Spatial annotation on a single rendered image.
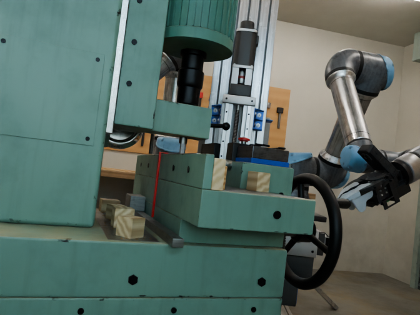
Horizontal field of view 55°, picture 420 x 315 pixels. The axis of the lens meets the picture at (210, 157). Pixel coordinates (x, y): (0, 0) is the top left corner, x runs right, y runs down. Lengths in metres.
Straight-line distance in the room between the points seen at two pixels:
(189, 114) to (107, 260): 0.37
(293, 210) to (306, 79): 4.07
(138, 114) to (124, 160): 3.32
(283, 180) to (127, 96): 0.40
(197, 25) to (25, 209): 0.49
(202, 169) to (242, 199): 0.08
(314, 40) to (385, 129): 1.35
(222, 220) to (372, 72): 0.96
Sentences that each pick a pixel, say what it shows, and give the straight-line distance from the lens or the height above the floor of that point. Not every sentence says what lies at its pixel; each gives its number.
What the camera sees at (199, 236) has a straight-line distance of 0.73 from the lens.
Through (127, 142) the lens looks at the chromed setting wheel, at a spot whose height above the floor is 0.98.
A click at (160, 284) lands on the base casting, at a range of 0.70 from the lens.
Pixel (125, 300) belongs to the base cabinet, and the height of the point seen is 0.71.
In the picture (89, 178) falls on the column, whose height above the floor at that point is 0.89.
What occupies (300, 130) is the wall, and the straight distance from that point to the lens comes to 4.61.
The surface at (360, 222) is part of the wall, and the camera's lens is 5.02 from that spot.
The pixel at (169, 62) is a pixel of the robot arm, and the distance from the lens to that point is 1.60.
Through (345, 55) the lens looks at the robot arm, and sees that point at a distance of 1.44.
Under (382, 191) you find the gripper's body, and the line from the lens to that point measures 1.10.
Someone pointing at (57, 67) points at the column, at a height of 1.08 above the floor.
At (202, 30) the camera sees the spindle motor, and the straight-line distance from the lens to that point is 0.87.
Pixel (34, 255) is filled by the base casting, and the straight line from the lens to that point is 0.67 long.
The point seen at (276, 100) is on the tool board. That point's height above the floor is 1.80.
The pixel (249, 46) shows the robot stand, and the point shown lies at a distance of 1.70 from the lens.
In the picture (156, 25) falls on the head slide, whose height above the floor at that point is 1.21.
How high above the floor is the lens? 0.92
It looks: 2 degrees up
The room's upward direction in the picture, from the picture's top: 7 degrees clockwise
